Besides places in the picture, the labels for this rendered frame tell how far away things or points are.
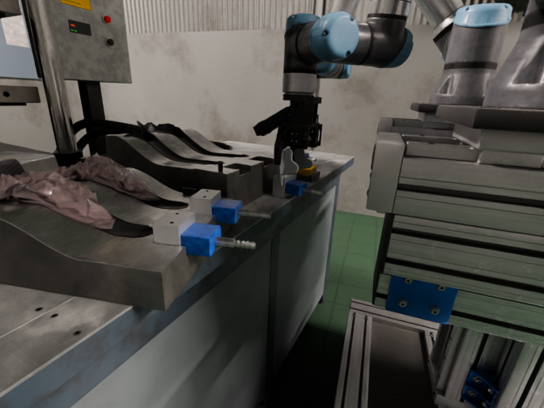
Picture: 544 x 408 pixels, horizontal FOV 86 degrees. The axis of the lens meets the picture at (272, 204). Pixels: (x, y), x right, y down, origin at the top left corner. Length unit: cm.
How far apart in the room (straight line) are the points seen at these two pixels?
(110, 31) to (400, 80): 211
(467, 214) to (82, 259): 46
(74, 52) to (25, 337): 115
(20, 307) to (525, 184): 59
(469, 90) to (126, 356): 90
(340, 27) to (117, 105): 360
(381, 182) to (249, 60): 274
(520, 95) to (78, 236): 54
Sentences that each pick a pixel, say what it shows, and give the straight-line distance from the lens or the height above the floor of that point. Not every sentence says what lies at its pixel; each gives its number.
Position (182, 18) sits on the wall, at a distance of 349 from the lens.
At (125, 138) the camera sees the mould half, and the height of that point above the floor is 93.
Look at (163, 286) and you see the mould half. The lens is 36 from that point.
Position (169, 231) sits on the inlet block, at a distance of 40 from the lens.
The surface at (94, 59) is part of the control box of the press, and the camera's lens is 146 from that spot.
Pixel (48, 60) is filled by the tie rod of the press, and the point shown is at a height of 112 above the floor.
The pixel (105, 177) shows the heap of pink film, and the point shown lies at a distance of 57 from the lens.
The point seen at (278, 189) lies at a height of 82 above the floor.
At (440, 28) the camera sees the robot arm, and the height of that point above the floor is 124.
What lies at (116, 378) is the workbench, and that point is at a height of 66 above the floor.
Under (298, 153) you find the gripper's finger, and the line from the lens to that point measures 75.
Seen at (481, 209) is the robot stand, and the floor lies 93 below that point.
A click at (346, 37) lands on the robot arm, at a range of 59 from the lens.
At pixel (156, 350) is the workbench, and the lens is 57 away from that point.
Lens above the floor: 104
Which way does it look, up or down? 20 degrees down
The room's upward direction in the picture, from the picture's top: 2 degrees clockwise
